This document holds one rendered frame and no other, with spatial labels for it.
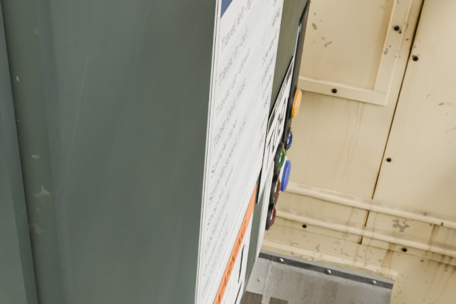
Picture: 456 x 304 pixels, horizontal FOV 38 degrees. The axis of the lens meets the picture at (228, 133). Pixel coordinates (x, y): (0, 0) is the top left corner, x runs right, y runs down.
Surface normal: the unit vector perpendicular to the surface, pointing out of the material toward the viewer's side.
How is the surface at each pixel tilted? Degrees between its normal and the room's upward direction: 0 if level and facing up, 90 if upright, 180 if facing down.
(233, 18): 90
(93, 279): 90
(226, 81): 90
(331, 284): 25
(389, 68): 90
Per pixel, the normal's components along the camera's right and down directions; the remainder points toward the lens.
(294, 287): -0.04, -0.54
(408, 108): -0.22, 0.52
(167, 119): 0.97, 0.20
